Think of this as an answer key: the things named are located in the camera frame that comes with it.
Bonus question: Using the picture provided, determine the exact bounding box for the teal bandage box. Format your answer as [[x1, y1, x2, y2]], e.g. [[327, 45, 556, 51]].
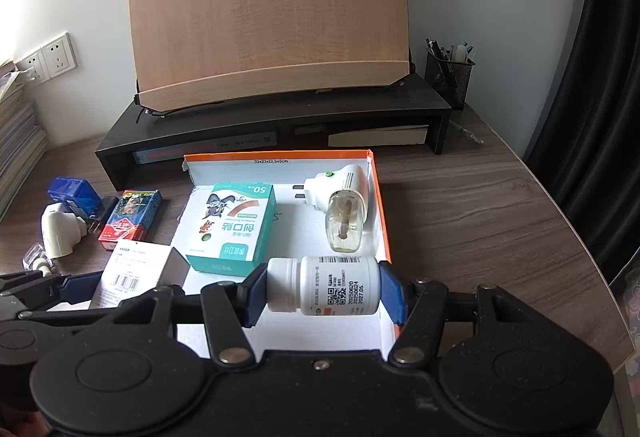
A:
[[184, 183, 278, 276]]

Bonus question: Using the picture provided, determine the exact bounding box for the white plug-in mosquito repellent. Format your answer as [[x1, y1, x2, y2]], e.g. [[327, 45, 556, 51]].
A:
[[292, 164, 371, 254]]

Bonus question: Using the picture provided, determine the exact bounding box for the stack of books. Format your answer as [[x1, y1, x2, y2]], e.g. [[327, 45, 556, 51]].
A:
[[0, 59, 49, 220]]

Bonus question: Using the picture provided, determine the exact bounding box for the wooden book stand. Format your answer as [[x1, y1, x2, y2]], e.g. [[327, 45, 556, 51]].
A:
[[127, 0, 417, 114]]

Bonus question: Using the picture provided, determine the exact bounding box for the white pill bottle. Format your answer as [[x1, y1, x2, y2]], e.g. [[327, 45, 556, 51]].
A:
[[266, 255, 384, 317]]

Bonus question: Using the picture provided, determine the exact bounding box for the orange and white cardboard box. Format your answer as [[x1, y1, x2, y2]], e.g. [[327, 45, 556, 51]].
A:
[[180, 149, 403, 359]]

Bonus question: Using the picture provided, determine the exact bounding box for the black curtain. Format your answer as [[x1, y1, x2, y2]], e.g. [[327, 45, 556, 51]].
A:
[[521, 0, 640, 289]]

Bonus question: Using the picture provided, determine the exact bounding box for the white barcode paper box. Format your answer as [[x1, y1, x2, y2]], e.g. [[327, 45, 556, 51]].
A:
[[90, 244, 191, 314]]

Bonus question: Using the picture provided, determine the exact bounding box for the white power adapter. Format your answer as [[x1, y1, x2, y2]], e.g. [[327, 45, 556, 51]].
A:
[[40, 202, 81, 259]]

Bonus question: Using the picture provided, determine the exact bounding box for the clear plastic pen cap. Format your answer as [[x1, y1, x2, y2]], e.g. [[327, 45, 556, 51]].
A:
[[451, 121, 485, 146]]

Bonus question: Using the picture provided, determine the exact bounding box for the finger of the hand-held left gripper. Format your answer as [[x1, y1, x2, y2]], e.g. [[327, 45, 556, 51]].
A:
[[16, 307, 117, 331], [0, 270, 104, 314]]

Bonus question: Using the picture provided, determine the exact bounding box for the black desk riser shelf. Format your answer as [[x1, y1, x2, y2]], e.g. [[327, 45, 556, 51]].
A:
[[94, 72, 454, 178]]

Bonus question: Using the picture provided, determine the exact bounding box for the blue plastic box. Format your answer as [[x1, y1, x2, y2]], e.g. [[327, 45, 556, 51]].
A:
[[47, 176, 99, 219]]

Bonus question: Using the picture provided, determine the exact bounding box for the red and blue card box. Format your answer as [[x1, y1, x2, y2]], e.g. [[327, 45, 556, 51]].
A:
[[98, 189, 164, 243]]

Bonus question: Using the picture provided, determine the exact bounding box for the floral patterned cloth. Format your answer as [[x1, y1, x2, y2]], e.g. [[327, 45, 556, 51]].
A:
[[609, 261, 640, 370]]

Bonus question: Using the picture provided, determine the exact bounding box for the white wall socket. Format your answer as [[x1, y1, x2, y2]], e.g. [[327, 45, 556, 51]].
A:
[[39, 32, 79, 81], [14, 49, 47, 84]]

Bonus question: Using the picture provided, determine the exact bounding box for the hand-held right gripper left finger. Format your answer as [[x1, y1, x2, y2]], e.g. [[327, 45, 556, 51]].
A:
[[102, 262, 271, 366]]

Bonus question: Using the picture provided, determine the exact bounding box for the black charger plug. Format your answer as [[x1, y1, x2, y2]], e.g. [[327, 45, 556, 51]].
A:
[[87, 196, 121, 236]]

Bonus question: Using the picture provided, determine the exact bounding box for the black mesh pen holder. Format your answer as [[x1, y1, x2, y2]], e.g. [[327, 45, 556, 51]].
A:
[[425, 46, 476, 111]]

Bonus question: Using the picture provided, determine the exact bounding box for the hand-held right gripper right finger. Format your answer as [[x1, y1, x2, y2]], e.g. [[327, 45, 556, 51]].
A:
[[378, 262, 541, 366]]

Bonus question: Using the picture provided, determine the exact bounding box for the clear glass refill bottle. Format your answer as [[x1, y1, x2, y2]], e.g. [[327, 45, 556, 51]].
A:
[[22, 244, 54, 276]]

